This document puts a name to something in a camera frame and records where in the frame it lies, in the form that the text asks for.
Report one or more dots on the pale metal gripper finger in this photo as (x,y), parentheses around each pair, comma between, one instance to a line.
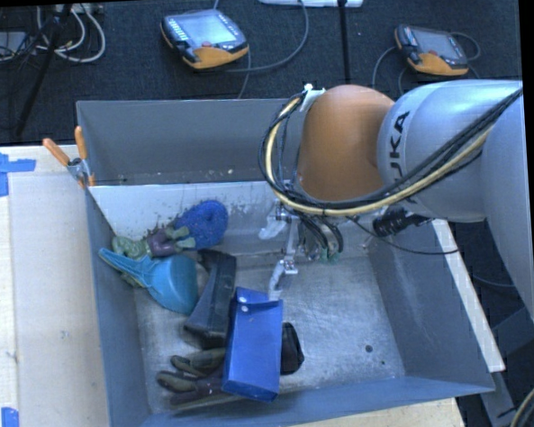
(285,270)
(271,228)

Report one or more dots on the black flat block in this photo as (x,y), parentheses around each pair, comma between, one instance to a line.
(215,297)

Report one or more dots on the black rounded pouch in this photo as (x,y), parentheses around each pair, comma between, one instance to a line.
(291,348)

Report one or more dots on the blue cardboard box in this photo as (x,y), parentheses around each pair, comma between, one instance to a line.
(254,344)

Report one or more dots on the grey metal bin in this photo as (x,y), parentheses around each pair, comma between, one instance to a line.
(346,329)

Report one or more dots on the green and purple toy animal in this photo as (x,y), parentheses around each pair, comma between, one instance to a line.
(160,244)

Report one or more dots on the teal plastic funnel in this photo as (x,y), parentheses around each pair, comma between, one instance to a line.
(172,281)

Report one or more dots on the olive and purple glove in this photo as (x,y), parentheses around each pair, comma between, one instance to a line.
(193,379)

